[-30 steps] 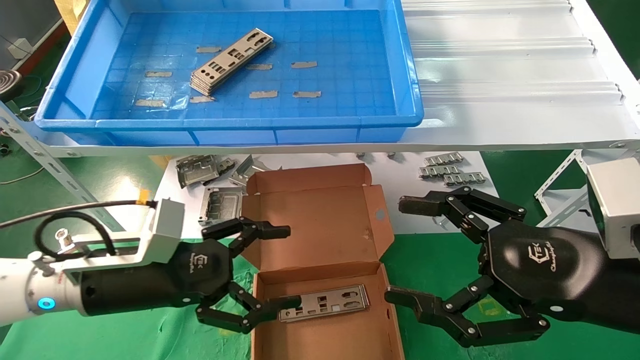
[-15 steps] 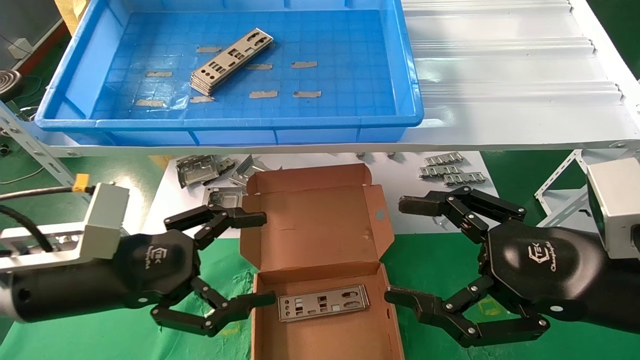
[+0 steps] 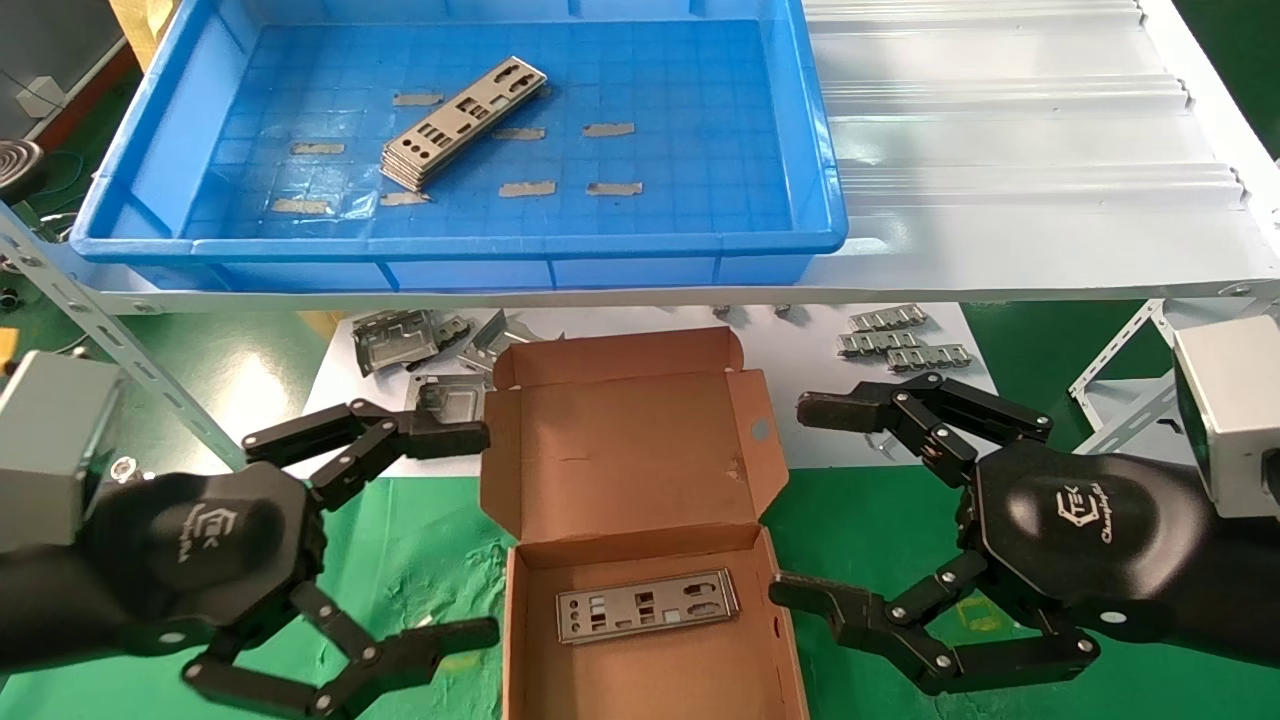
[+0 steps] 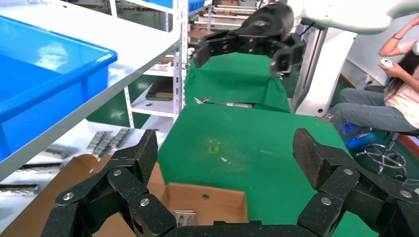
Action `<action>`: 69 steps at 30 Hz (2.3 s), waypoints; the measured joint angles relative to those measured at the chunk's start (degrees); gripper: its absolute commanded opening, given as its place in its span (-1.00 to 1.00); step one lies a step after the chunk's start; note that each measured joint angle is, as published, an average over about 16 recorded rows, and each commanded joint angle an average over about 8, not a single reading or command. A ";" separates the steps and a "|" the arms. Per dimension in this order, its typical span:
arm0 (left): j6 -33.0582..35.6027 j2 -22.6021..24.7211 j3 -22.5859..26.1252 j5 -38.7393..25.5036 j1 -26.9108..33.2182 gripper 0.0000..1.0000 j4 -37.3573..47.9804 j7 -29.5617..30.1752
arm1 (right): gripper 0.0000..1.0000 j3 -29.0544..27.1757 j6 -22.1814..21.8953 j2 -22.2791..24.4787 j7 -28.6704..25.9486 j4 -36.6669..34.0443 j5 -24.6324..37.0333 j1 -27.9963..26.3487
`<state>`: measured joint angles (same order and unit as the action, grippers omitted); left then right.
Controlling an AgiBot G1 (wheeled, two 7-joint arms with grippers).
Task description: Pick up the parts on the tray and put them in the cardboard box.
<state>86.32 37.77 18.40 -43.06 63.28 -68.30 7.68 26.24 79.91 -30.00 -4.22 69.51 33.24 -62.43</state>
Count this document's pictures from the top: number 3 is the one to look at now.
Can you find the small metal scrap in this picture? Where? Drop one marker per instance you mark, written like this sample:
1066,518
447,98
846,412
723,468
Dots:
425,620

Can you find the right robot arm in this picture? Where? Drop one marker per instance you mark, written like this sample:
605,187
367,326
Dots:
1245,590

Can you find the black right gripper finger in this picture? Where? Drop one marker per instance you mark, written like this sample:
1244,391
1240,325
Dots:
840,410
850,615

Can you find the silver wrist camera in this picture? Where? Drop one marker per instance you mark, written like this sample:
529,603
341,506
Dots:
50,450
1235,410

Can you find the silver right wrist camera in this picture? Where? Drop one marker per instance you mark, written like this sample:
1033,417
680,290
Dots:
1235,410

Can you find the brown cardboard box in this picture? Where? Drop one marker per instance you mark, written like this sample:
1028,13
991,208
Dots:
620,460

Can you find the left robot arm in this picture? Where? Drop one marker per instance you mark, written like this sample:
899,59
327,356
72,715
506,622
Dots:
45,610

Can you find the yellow cardboard piece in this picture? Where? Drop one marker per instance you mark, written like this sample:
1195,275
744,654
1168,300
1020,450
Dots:
140,25

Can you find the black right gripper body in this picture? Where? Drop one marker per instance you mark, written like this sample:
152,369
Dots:
1080,530

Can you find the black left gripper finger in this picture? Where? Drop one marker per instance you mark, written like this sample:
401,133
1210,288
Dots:
440,642
440,438

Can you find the metal shield plate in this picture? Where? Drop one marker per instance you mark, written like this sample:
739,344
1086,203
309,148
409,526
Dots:
660,590

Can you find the bent metal bracket plate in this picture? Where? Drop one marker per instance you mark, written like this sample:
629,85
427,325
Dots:
395,342

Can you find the white wall socket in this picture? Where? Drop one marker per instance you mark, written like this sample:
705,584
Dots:
40,95

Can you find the small metal bracket piece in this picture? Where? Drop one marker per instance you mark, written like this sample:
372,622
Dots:
452,330

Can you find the grey tape strip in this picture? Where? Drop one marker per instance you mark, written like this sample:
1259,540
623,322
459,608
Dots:
300,206
609,129
405,198
614,188
520,133
527,188
418,99
317,148

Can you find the stack of metal shield plates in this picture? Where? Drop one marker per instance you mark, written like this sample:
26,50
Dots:
455,118

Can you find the slotted metal angle bracket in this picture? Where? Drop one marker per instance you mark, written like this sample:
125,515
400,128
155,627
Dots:
1115,355

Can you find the rectangular metal frame part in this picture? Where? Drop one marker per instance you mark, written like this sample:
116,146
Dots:
455,395

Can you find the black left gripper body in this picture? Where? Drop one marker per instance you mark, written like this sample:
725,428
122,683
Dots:
210,545

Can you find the toothed metal strip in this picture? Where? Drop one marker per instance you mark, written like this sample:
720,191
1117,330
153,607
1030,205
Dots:
880,343
930,357
888,318

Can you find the silver binder clip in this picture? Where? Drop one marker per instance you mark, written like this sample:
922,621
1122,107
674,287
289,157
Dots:
125,468

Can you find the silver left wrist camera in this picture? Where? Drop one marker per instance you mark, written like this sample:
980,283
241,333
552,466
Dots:
50,450

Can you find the slotted metal angle bar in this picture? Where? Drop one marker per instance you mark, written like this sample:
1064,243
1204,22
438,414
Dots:
90,315

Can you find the blue plastic tray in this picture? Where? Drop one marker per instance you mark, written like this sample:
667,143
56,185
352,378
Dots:
700,160

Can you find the folded metal sheet part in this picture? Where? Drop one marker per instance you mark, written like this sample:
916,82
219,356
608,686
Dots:
495,340

